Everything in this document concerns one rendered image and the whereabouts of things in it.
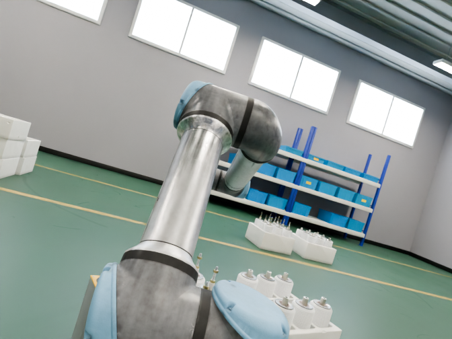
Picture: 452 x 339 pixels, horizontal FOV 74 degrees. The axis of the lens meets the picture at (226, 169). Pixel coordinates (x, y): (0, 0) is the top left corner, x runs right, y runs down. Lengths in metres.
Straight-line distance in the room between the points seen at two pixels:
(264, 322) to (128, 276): 0.18
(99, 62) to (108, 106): 0.80
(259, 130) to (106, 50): 5.69
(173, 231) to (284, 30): 6.57
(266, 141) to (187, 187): 0.23
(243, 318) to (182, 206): 0.18
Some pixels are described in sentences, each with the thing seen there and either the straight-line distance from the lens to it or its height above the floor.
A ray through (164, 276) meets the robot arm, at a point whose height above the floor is 0.53.
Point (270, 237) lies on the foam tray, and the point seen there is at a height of 0.14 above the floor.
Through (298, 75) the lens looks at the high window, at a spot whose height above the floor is 2.99.
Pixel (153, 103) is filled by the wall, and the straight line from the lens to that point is 5.98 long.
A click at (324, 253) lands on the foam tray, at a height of 0.10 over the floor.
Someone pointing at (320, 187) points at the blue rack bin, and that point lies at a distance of 6.15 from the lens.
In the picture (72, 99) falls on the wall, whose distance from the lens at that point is 6.15.
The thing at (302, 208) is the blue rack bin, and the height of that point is 0.40.
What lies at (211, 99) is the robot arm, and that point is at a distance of 0.62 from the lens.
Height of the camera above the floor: 0.69
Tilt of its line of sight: level
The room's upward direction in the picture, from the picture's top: 17 degrees clockwise
